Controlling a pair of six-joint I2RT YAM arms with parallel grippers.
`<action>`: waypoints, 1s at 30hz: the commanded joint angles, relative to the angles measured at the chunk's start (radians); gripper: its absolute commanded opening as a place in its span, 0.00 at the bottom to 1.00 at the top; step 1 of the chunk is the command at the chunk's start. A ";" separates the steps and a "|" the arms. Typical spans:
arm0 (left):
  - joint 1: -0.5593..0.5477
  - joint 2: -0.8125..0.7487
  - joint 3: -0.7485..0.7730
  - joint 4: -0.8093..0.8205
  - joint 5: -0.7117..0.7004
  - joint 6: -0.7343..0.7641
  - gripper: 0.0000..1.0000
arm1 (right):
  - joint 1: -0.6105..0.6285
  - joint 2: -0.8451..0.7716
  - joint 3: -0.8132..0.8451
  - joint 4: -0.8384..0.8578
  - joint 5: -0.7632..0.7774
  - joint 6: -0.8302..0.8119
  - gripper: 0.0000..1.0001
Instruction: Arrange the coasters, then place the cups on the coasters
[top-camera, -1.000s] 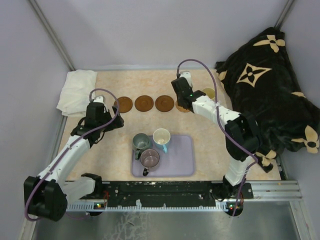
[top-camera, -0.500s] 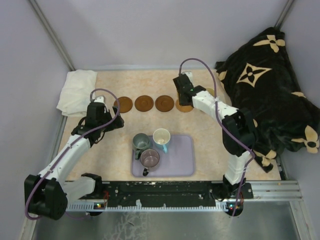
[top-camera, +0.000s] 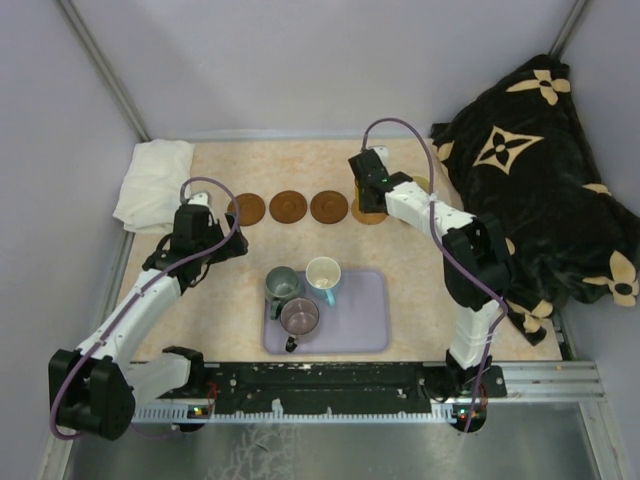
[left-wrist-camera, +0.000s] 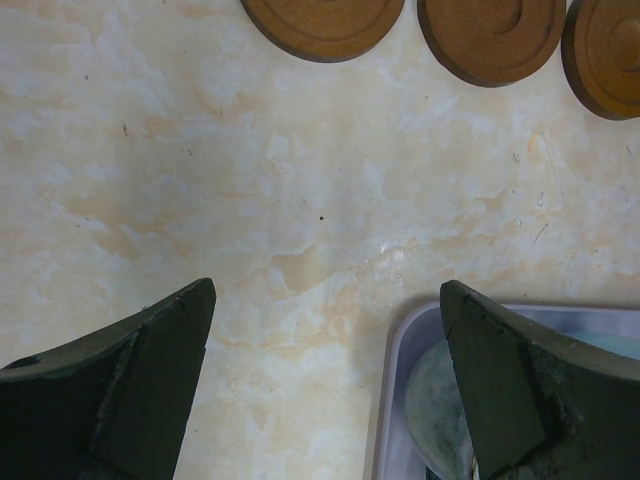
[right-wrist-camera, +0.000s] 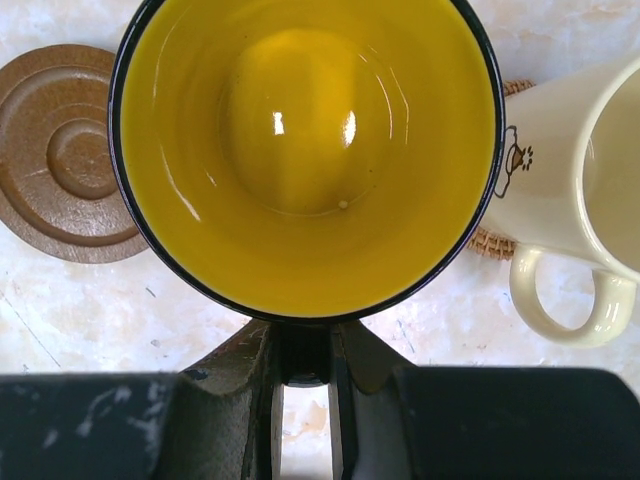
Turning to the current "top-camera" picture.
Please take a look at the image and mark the dark wooden coaster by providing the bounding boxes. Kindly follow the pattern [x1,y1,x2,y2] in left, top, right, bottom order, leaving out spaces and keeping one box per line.
[310,190,349,225]
[236,193,266,227]

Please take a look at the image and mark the black floral blanket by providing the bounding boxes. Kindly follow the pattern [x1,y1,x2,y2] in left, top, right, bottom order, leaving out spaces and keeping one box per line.
[430,54,639,345]

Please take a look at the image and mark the purple mug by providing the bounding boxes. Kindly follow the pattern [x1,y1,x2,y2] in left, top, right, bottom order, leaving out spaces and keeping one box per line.
[280,298,320,353]

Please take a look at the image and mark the white mug blue handle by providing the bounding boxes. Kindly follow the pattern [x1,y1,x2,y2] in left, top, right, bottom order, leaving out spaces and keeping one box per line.
[305,257,342,307]

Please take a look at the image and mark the lavender plastic tray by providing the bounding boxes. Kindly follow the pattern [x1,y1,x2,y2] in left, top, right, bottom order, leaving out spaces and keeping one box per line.
[262,269,391,356]

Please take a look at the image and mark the cream mug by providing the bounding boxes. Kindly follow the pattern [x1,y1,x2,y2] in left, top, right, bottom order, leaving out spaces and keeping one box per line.
[412,175,430,192]

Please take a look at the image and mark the brown wooden coaster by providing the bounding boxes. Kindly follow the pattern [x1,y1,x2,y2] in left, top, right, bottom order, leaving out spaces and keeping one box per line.
[269,190,307,224]

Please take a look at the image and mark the white folded cloth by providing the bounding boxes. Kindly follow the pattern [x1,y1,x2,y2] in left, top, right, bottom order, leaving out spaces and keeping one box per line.
[113,139,195,234]

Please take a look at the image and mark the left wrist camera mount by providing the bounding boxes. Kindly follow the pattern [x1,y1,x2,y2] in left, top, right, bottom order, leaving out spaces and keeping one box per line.
[181,191,211,208]

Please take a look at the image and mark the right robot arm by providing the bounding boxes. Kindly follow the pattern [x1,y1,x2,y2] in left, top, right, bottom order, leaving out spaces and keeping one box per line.
[348,148,514,396]

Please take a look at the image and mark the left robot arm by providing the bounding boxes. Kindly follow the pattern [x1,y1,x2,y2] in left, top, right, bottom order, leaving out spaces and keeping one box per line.
[48,203,248,440]

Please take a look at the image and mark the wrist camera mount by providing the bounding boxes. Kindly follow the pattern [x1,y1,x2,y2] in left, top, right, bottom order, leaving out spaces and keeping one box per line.
[362,145,390,168]
[181,191,211,208]

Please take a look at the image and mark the grey-green mug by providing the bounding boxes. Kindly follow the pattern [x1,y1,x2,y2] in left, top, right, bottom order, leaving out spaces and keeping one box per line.
[264,266,305,320]

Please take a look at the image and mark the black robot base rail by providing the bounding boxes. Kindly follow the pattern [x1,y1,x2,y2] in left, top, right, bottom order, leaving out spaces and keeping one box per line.
[164,360,506,416]

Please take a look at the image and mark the woven rattan coaster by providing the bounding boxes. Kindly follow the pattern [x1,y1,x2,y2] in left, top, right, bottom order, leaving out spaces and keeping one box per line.
[351,199,388,226]

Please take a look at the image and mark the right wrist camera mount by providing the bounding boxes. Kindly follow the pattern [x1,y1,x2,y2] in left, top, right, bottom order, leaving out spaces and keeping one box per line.
[362,145,390,168]

